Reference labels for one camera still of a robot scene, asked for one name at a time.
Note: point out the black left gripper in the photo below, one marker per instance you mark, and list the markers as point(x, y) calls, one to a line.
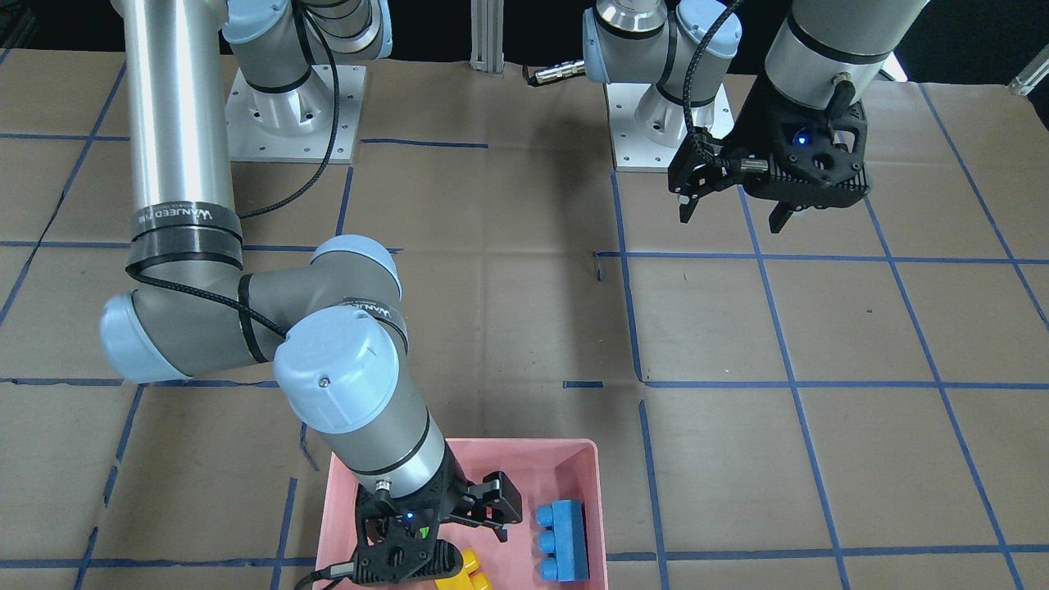
point(756, 125)

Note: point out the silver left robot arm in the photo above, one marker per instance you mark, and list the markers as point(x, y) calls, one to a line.
point(686, 52)

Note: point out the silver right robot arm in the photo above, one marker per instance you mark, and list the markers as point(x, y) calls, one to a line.
point(332, 329)

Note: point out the yellow toy block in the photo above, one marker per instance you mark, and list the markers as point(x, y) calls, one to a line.
point(470, 577)

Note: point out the aluminium frame post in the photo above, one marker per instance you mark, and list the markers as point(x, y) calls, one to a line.
point(486, 28)

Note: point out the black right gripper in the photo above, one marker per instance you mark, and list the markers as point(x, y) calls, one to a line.
point(453, 497)

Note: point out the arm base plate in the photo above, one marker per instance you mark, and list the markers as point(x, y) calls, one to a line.
point(299, 125)
point(645, 128)

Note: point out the blue toy block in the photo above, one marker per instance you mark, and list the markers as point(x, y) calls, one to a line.
point(562, 541)

